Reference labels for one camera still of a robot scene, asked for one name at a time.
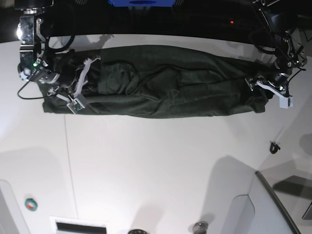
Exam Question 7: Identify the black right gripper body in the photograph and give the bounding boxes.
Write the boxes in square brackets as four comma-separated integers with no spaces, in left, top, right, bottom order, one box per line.
[36,49,84,93]

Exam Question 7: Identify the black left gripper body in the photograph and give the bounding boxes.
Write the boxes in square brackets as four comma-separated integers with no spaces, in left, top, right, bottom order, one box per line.
[265,58,294,90]

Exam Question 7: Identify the dark green t-shirt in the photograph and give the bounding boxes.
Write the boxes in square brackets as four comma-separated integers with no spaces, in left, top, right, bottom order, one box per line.
[41,44,276,118]

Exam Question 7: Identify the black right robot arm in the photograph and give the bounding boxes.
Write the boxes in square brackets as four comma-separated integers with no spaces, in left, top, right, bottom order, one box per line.
[14,0,101,114]

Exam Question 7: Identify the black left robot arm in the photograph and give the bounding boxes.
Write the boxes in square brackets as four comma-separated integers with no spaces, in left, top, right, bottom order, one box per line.
[245,0,307,109]

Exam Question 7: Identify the small black clip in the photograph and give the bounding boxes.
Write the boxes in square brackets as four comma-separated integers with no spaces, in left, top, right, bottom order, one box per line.
[269,141,281,155]

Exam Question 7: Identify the green red tape roll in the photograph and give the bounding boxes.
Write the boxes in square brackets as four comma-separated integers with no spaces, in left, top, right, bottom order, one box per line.
[24,198,38,212]

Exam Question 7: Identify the round metal knob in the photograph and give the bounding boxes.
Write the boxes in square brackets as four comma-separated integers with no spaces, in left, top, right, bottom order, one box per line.
[192,221,209,234]

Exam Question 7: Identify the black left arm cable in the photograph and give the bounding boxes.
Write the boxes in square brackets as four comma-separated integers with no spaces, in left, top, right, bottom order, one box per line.
[248,30,281,57]

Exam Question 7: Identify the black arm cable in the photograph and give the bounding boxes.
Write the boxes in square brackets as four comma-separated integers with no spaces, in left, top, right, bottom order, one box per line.
[17,80,47,100]
[248,30,281,57]

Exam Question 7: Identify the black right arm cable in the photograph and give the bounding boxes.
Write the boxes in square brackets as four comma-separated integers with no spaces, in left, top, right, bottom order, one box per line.
[17,80,47,100]

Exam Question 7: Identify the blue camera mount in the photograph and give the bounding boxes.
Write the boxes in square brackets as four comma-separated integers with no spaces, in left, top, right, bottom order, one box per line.
[108,0,175,7]

